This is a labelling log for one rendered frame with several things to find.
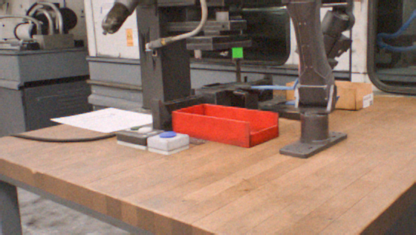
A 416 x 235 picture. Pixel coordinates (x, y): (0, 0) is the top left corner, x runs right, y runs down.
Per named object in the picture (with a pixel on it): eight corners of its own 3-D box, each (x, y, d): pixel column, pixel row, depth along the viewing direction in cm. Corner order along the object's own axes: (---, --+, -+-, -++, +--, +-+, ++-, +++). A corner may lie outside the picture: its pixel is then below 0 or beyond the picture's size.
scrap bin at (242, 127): (249, 148, 100) (248, 122, 99) (172, 134, 115) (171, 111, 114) (278, 136, 109) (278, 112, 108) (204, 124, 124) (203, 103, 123)
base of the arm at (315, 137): (276, 117, 94) (305, 121, 89) (322, 102, 109) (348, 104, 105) (277, 153, 95) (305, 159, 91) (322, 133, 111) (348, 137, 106)
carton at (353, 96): (356, 114, 135) (356, 88, 134) (286, 105, 150) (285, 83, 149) (372, 106, 145) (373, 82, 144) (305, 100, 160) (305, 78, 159)
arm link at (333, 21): (321, 30, 116) (334, 5, 113) (340, 40, 114) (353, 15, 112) (313, 31, 110) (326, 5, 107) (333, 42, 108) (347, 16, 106)
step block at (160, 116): (160, 134, 115) (157, 100, 113) (152, 132, 117) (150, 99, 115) (178, 129, 120) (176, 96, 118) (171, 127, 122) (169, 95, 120)
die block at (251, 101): (217, 122, 127) (215, 96, 125) (192, 118, 133) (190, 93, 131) (258, 109, 142) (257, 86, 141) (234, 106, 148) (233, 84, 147)
